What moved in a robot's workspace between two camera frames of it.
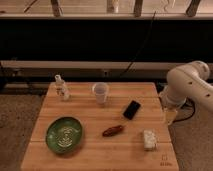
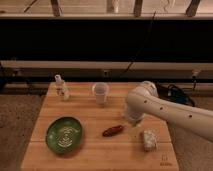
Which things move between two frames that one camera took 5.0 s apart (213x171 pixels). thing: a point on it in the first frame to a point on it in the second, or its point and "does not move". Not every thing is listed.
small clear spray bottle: (61, 89) does not move
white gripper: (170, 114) to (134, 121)
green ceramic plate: (64, 135) does not move
